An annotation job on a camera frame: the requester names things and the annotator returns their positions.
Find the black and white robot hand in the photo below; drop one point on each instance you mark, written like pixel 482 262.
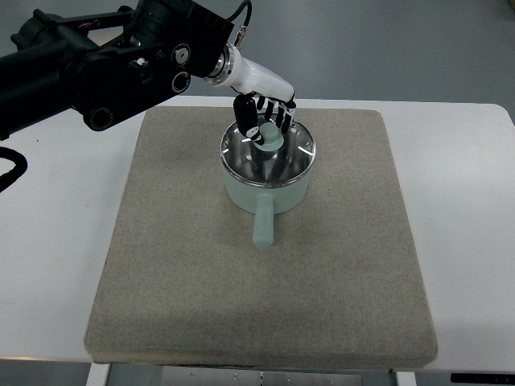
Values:
pixel 257 88

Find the glass lid with green knob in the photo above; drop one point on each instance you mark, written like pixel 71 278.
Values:
pixel 282 160

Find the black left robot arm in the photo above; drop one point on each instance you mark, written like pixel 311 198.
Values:
pixel 108 67

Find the mint green saucepan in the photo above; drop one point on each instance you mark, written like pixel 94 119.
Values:
pixel 265 204

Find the grey felt mat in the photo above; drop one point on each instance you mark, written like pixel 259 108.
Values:
pixel 340 288

